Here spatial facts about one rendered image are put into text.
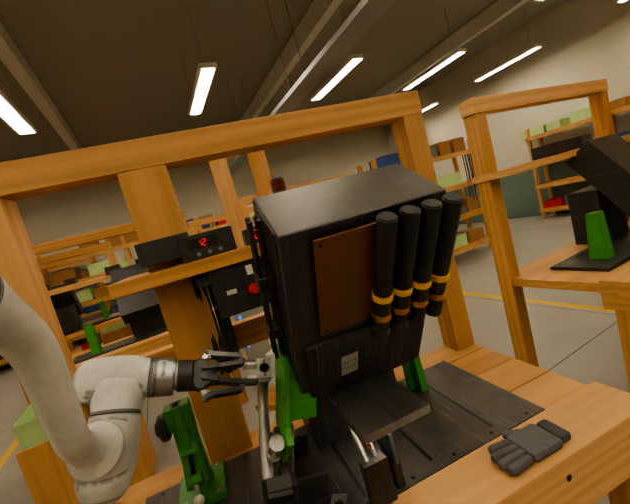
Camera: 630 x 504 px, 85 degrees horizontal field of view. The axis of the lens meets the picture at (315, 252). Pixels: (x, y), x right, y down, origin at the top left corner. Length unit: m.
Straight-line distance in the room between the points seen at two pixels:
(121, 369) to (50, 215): 10.29
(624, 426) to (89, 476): 1.19
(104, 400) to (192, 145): 0.75
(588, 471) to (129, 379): 1.07
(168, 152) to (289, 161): 10.88
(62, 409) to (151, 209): 0.64
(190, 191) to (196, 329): 9.94
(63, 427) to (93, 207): 10.35
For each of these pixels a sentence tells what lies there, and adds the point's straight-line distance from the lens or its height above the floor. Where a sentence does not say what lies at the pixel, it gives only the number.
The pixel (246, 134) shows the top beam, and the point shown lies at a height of 1.89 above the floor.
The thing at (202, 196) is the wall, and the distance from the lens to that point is 11.05.
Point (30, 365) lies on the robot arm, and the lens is 0.67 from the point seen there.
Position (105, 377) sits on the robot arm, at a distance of 0.92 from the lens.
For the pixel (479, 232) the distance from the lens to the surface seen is 7.54.
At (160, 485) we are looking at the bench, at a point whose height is 0.88.
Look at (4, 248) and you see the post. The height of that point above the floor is 1.71.
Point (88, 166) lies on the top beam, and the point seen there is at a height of 1.88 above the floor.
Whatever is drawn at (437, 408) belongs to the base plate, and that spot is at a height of 0.90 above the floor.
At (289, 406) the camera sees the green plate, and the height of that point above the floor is 1.16.
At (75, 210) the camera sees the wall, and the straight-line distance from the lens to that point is 11.05.
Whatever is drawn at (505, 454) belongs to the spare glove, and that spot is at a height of 0.92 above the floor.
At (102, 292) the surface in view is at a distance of 7.87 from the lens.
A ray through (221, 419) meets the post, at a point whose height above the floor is 1.01.
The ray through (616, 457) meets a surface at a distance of 1.21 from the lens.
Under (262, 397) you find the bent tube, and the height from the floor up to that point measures 1.12.
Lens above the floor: 1.58
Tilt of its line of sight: 6 degrees down
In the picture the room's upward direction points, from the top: 15 degrees counter-clockwise
